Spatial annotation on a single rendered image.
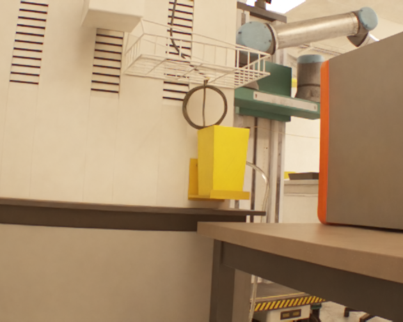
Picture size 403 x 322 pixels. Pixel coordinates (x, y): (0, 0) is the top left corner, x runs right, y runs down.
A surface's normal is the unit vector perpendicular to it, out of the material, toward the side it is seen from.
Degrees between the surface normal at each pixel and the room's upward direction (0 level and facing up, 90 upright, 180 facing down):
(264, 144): 90
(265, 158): 90
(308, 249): 90
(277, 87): 90
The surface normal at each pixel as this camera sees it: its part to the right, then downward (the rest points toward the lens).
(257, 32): 0.07, -0.06
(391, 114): -0.93, -0.08
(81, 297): 0.36, -0.07
